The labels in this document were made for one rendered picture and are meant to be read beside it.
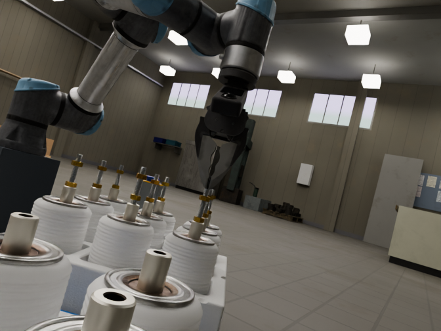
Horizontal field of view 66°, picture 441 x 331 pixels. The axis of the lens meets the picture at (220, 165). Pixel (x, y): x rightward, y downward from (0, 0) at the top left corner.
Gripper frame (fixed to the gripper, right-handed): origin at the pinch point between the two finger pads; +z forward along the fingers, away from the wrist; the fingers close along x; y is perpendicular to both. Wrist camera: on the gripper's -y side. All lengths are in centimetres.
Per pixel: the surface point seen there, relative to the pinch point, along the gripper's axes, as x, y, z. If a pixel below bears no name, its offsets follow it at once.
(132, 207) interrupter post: 11.5, -0.3, 7.7
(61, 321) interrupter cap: 2.7, -40.1, 10.0
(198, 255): -1.7, -3.6, 11.8
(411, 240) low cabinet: -248, 404, -2
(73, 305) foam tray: 14.3, -7.0, 23.3
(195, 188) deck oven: 126, 1117, 14
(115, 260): 11.0, -3.9, 16.1
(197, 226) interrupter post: -0.1, -0.3, 8.0
